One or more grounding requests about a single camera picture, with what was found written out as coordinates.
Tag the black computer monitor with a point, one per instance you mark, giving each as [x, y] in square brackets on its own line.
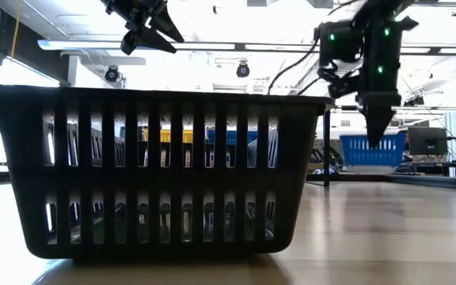
[427, 140]

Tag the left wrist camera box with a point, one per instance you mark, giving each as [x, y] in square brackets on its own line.
[129, 42]

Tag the black plastic basket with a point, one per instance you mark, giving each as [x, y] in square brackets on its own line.
[153, 178]

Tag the dark ceiling beam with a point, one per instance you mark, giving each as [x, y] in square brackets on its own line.
[34, 51]

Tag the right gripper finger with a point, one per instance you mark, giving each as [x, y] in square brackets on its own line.
[376, 122]

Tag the white overhead beam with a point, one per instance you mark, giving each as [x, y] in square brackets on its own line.
[105, 60]

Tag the black round ceiling camera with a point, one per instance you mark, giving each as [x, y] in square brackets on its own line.
[112, 74]
[243, 70]

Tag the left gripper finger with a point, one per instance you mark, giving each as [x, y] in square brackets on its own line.
[153, 40]
[166, 23]

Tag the long white light bar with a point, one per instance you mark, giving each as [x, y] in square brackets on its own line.
[93, 44]

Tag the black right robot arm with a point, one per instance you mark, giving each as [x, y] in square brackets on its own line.
[339, 43]

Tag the yellow plastic basket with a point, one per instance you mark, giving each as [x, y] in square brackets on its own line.
[165, 135]

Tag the blue plastic basket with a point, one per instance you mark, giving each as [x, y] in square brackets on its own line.
[354, 152]
[232, 136]

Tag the black aluminium mounting frame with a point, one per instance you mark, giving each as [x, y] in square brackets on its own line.
[441, 182]

